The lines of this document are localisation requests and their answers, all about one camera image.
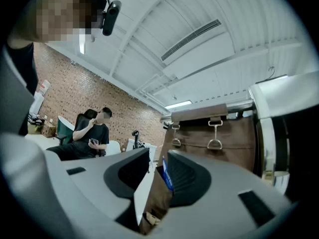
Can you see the black head-mounted camera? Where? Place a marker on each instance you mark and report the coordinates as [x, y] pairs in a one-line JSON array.
[[111, 16]]

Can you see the person's head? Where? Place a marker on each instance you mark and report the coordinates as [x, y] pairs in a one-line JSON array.
[[57, 11]]

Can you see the ceiling air vent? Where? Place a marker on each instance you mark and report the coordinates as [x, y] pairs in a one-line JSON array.
[[192, 38]]

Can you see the cardboard box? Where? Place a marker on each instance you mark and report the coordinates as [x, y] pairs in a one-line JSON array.
[[48, 129]]

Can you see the white rounded chair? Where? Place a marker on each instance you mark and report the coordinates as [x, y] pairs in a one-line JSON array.
[[114, 147]]

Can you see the brown fabric pocket organizer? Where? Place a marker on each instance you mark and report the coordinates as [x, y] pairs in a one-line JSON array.
[[236, 138]]

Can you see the person's black shirt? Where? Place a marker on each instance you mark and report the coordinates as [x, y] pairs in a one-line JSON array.
[[23, 68]]

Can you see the metal housekeeping cart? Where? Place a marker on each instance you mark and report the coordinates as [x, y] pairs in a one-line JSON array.
[[281, 96]]

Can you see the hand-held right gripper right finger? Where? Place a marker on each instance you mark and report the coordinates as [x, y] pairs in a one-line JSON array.
[[219, 198]]

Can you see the blue packet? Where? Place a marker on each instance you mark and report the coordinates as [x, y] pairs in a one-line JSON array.
[[168, 177]]

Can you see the black handheld device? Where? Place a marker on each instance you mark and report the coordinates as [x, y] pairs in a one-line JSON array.
[[136, 138]]

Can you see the long ceiling light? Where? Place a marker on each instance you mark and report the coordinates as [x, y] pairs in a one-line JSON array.
[[82, 43], [178, 104]]

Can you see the dark green curved chair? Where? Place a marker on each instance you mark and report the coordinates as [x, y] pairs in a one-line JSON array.
[[63, 128]]

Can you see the black high-back office chair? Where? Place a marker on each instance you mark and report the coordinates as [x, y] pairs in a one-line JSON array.
[[83, 117]]

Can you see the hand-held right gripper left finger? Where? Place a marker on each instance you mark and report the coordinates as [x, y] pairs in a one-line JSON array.
[[94, 183]]

